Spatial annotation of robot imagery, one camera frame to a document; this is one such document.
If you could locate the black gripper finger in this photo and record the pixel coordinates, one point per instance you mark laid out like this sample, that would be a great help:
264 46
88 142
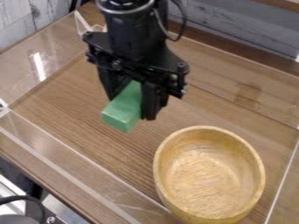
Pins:
154 100
114 81

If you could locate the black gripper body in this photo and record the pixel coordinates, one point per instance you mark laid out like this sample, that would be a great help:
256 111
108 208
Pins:
134 45

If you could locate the green rectangular block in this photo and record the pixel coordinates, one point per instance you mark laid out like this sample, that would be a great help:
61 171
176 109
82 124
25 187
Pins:
124 113

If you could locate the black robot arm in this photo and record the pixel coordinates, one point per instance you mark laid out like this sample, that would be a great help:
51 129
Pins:
132 52

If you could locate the brown wooden bowl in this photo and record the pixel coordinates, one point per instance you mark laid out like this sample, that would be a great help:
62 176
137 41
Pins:
209 175

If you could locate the clear acrylic corner bracket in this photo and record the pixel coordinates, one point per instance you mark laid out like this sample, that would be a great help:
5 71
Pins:
85 26

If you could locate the clear acrylic tray wall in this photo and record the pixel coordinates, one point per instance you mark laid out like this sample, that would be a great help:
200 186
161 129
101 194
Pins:
97 168

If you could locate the black metal table mount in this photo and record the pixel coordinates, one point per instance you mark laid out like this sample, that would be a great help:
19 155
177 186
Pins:
37 213

